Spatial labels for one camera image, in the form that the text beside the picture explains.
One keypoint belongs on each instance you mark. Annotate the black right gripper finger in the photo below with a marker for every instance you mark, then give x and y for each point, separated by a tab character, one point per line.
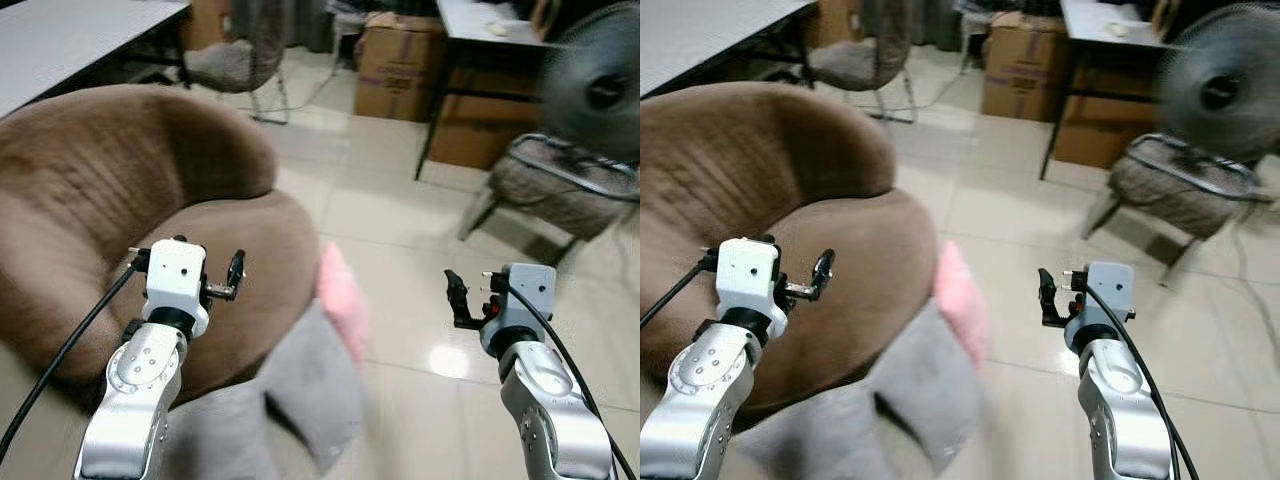
460	300
1050	300

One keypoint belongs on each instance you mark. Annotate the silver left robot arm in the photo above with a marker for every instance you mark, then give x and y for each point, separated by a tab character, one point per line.
690	410
135	400

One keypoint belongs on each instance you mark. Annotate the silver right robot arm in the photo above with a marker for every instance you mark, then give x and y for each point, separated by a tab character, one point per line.
550	400
1120	410

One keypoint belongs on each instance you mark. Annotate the grey and pink pillow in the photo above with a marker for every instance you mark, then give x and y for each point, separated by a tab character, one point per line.
300	385
900	400

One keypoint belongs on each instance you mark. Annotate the brown round sofa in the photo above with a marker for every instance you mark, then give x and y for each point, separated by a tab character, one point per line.
90	170
730	170

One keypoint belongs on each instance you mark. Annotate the plain brown cardboard box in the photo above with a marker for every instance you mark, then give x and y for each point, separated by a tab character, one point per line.
480	125
1100	125

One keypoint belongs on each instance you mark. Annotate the grey mesh-back chair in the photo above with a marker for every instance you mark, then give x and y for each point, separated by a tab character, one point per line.
235	60
860	60

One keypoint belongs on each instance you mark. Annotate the printed cardboard box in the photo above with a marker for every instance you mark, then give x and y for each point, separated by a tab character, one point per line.
1022	70
398	70

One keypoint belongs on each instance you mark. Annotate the black standing fan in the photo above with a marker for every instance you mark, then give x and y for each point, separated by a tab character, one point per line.
1215	95
595	95

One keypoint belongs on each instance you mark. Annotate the white long table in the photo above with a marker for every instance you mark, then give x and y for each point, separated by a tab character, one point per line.
710	30
70	35

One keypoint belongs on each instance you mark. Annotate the small white desk item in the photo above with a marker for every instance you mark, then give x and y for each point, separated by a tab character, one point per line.
497	29

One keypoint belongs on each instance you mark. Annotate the white desk with black legs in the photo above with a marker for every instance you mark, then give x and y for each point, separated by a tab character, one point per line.
1100	20
480	20

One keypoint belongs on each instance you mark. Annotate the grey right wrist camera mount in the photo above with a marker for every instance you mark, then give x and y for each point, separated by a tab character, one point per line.
525	295
1105	295

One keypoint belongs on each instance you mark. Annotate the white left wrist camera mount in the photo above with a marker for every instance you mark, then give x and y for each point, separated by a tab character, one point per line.
176	275
750	275

